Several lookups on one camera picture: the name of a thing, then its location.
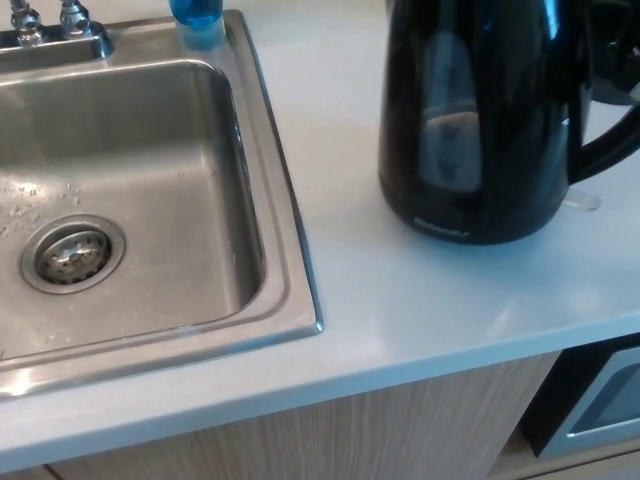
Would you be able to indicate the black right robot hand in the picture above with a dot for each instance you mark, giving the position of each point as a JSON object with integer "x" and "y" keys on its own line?
{"x": 617, "y": 65}

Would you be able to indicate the black electric kettle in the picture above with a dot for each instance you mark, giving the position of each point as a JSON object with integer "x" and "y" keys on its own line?
{"x": 475, "y": 125}

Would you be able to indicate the silver and black microwave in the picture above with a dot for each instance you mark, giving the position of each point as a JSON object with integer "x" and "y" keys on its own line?
{"x": 600, "y": 400}

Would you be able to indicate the blue dish soap bottle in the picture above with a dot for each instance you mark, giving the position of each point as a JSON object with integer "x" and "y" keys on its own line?
{"x": 197, "y": 25}

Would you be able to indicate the stainless steel sink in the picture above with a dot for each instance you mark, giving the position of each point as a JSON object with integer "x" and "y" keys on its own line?
{"x": 175, "y": 175}

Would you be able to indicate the light wood kitchen cabinet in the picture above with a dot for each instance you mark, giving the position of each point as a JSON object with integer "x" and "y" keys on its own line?
{"x": 300, "y": 430}

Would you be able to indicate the chrome faucet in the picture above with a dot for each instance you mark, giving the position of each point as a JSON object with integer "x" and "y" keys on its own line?
{"x": 75, "y": 30}

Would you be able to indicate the metal sink drain strainer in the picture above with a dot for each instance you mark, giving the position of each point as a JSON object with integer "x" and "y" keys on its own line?
{"x": 72, "y": 255}

